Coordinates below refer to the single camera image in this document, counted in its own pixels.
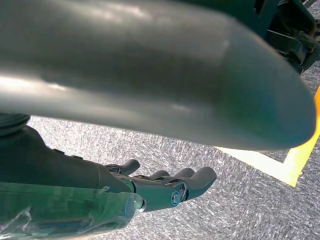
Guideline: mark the yellow floor tape square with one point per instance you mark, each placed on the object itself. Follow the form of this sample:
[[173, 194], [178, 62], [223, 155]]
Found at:
[[292, 169]]

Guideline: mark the black robot foot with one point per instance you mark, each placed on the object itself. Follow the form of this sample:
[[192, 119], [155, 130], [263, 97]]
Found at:
[[290, 33]]

